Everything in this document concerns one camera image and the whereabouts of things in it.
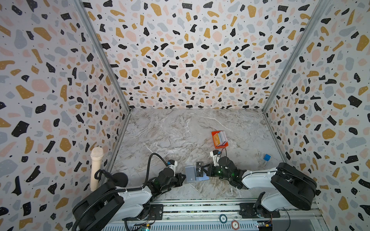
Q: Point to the round sticker on rail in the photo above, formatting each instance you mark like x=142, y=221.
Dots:
x=223, y=218

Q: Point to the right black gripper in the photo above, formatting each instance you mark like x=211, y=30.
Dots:
x=210, y=170

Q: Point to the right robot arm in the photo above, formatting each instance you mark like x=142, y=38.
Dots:
x=289, y=186

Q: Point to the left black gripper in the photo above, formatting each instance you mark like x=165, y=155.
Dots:
x=178, y=179

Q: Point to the blue tag on table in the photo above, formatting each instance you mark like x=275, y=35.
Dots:
x=266, y=157

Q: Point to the stack of cards in tray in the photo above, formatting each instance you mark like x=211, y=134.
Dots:
x=220, y=139

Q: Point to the black microphone stand base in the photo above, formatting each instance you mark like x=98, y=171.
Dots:
x=120, y=179

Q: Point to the red card tray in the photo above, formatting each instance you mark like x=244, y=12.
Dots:
x=220, y=147

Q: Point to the red round sticker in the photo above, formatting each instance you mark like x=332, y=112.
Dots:
x=235, y=225

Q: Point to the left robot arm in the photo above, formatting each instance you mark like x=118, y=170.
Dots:
x=111, y=202

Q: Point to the beige microphone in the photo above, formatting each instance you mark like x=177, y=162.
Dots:
x=97, y=155

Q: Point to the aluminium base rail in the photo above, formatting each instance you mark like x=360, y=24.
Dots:
x=203, y=215

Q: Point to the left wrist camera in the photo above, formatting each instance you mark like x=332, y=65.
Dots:
x=172, y=164

